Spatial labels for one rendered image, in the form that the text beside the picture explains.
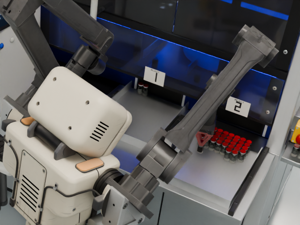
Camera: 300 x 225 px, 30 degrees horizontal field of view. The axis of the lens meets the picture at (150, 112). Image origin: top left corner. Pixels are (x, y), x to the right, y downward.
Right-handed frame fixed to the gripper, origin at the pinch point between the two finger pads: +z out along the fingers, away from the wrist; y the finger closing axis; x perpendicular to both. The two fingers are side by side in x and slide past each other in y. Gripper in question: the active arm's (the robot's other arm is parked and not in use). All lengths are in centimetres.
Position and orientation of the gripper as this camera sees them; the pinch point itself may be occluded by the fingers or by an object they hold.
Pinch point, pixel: (201, 142)
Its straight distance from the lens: 195.4
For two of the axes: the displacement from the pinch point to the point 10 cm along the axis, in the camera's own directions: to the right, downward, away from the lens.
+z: -1.1, 8.2, 5.7
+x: -9.7, -2.1, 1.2
